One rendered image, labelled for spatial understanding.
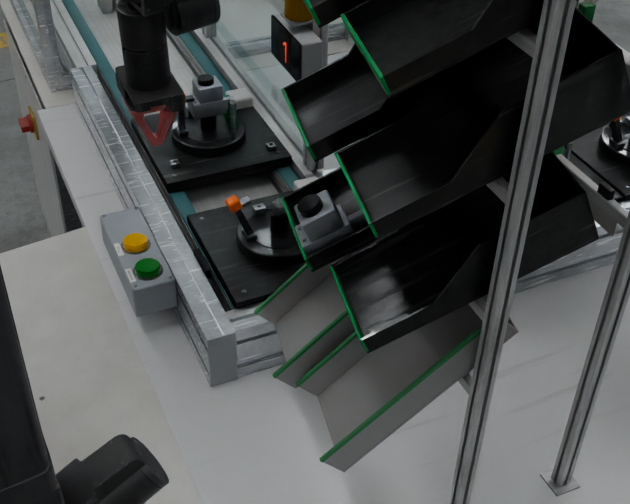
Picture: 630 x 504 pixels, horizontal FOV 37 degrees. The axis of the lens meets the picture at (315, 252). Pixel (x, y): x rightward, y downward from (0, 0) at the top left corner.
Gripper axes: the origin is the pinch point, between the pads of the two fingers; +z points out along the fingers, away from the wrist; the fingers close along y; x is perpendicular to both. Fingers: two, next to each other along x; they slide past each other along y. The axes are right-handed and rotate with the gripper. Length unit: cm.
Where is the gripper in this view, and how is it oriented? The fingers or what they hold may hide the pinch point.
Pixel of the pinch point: (156, 139)
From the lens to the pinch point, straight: 129.0
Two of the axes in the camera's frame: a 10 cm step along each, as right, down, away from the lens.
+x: -9.2, 2.6, -3.1
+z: 0.0, 7.6, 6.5
